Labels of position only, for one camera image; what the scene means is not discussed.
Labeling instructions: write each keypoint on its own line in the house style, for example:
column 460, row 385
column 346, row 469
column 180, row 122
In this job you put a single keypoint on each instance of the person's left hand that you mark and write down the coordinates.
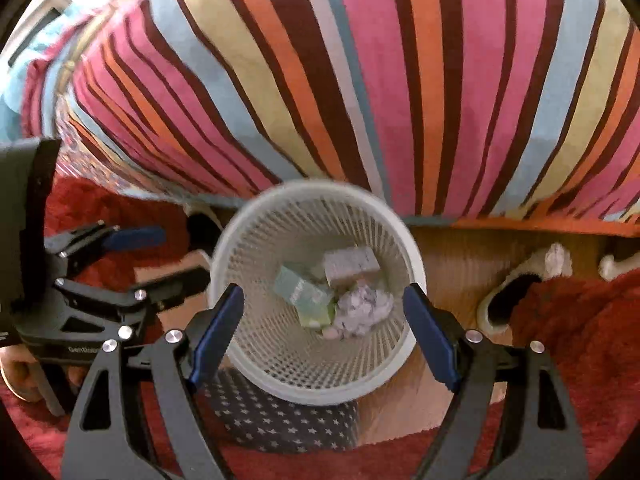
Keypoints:
column 24, row 377

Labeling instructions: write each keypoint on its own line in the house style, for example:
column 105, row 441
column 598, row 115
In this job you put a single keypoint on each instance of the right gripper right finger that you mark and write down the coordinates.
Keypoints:
column 538, row 436

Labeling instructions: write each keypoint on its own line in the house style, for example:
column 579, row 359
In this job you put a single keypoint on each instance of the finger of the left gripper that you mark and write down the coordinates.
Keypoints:
column 89, row 309
column 86, row 245

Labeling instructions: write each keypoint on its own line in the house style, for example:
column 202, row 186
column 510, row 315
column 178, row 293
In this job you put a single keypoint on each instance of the red shaggy rug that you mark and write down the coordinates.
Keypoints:
column 590, row 328

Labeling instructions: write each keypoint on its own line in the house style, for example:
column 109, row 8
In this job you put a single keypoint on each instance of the white slipper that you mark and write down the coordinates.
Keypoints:
column 494, row 312
column 610, row 268

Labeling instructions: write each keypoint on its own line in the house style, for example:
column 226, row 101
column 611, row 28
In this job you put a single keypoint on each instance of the striped colourful bedspread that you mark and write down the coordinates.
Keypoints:
column 517, row 114

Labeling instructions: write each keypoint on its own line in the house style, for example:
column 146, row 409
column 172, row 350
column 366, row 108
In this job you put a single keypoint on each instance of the dark star-patterned trousers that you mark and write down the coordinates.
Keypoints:
column 256, row 419

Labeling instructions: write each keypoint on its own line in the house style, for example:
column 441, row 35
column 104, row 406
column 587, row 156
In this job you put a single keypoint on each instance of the lilac paper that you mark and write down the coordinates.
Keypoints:
column 358, row 310

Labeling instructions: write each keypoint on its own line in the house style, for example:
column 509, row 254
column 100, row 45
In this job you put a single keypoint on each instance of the pink white cardboard box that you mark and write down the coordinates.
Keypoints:
column 348, row 265

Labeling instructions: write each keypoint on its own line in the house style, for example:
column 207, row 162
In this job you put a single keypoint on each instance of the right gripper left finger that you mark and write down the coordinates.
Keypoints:
column 109, row 436

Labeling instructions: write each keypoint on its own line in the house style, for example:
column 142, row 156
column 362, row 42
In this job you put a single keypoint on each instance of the light green cardboard box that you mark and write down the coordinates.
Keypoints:
column 318, row 316

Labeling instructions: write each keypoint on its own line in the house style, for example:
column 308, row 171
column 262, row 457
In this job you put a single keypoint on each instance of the white mesh trash basket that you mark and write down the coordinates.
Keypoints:
column 322, row 266

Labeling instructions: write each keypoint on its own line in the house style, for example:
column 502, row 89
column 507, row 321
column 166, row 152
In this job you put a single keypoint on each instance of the teal cardboard box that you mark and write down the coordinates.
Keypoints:
column 299, row 288

